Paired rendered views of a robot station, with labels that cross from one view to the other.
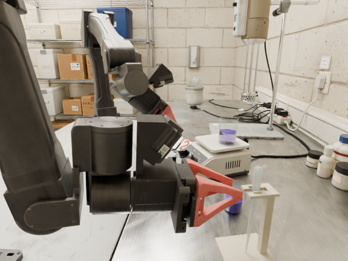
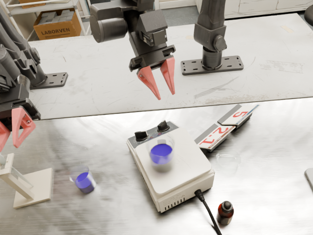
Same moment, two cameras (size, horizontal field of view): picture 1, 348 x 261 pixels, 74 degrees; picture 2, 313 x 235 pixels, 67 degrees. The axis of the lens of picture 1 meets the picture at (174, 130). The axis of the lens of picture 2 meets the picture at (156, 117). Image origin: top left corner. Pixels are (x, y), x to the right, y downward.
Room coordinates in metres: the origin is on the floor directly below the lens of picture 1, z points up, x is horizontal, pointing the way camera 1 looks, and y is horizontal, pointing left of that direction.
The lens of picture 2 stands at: (0.62, -0.39, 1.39)
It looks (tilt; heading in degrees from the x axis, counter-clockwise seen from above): 48 degrees down; 92
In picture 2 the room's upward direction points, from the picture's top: 9 degrees counter-clockwise
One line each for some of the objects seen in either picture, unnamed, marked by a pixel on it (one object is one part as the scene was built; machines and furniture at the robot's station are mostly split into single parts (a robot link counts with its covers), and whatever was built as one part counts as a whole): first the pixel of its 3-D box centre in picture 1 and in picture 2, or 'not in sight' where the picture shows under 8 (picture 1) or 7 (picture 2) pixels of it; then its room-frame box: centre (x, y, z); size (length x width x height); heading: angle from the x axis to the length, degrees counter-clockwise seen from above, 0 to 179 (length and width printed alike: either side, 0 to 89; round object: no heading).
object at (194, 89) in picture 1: (194, 88); not in sight; (1.70, -0.15, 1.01); 0.14 x 0.14 x 0.21
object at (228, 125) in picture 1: (228, 130); (162, 154); (0.61, -0.15, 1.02); 0.06 x 0.05 x 0.08; 111
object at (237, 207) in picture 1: (233, 197); (83, 179); (0.43, -0.13, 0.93); 0.04 x 0.04 x 0.06
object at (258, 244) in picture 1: (249, 223); (20, 175); (0.30, -0.12, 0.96); 0.08 x 0.08 x 0.13; 9
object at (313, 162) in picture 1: (314, 159); not in sight; (0.65, -0.43, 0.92); 0.04 x 0.04 x 0.04
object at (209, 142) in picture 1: (220, 141); (171, 157); (0.63, -0.14, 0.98); 0.12 x 0.12 x 0.01; 20
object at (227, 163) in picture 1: (212, 157); (167, 159); (0.62, -0.11, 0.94); 0.22 x 0.13 x 0.08; 110
